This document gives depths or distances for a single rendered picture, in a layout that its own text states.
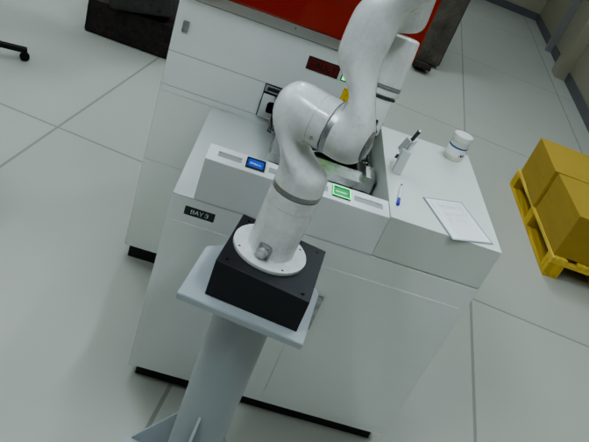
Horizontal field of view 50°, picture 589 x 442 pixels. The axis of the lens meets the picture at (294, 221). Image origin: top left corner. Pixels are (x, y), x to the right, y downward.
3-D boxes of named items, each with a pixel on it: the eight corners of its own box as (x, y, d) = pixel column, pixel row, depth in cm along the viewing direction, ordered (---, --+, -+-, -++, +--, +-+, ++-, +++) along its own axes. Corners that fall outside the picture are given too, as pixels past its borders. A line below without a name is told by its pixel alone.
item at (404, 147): (389, 164, 209) (406, 129, 202) (400, 167, 209) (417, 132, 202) (390, 173, 204) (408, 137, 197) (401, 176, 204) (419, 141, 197)
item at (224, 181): (199, 181, 190) (210, 142, 183) (370, 237, 197) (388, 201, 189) (192, 198, 182) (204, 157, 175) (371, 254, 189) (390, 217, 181)
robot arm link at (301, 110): (308, 211, 142) (351, 118, 130) (240, 169, 146) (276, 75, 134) (328, 195, 152) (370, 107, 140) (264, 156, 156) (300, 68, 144)
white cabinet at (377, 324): (165, 271, 278) (210, 107, 234) (370, 333, 289) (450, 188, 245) (121, 381, 224) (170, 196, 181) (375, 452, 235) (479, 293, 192)
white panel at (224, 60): (160, 86, 234) (185, -21, 212) (367, 155, 243) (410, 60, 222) (159, 89, 231) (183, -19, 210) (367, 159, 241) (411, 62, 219)
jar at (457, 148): (442, 149, 234) (453, 127, 229) (459, 155, 234) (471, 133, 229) (444, 158, 228) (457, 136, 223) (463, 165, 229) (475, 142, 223)
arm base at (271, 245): (287, 288, 148) (318, 225, 139) (219, 246, 150) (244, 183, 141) (315, 253, 164) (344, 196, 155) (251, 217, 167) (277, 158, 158)
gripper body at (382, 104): (368, 84, 174) (353, 123, 177) (372, 90, 164) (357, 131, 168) (393, 93, 174) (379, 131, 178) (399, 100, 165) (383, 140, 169)
